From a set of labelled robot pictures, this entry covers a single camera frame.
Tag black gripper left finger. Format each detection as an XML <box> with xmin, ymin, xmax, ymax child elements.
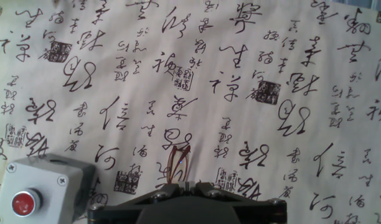
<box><xmin>87</xmin><ymin>182</ymin><xmax>187</xmax><ymax>224</ymax></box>

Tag beige calligraphy print cloth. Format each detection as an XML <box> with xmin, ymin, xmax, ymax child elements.
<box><xmin>0</xmin><ymin>0</ymin><xmax>381</xmax><ymax>224</ymax></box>

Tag grey box flat red button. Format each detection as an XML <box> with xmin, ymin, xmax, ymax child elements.
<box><xmin>0</xmin><ymin>153</ymin><xmax>96</xmax><ymax>224</ymax></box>

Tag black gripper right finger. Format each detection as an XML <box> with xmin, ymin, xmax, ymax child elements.
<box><xmin>187</xmin><ymin>182</ymin><xmax>288</xmax><ymax>224</ymax></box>

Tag dark red framed glasses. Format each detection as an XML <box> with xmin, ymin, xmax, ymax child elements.
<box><xmin>164</xmin><ymin>144</ymin><xmax>192</xmax><ymax>185</ymax></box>

